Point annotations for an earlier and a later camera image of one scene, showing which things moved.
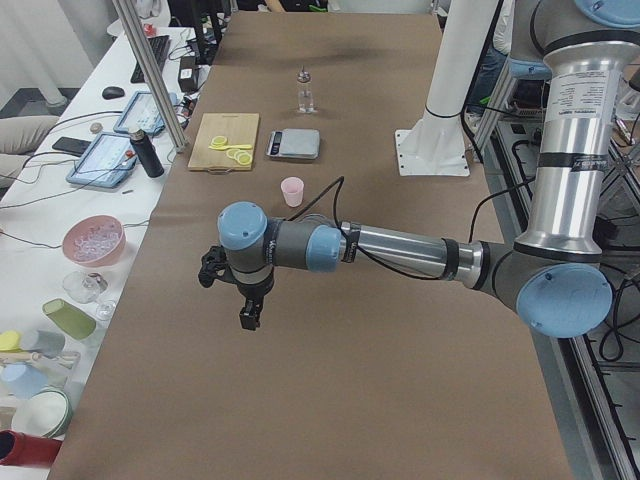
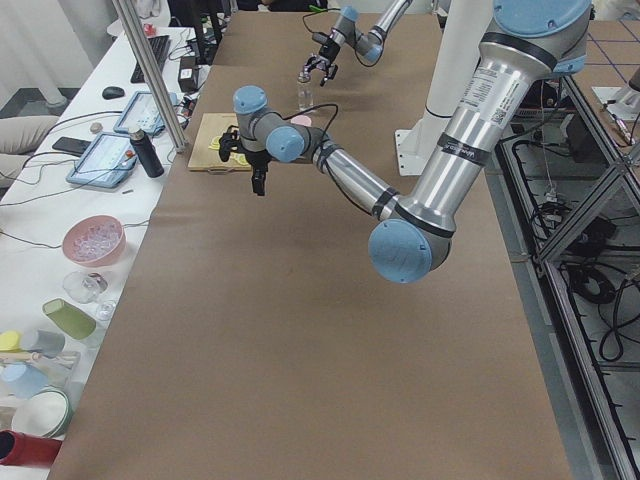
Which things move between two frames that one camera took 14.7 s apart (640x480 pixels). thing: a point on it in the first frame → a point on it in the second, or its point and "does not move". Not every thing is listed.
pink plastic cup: x=292 y=188 → x=301 y=120
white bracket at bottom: x=434 y=143 does not move
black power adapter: x=189 y=73 does not move
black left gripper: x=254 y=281 → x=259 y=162
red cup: x=20 y=448 does not move
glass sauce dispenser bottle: x=305 y=93 does not move
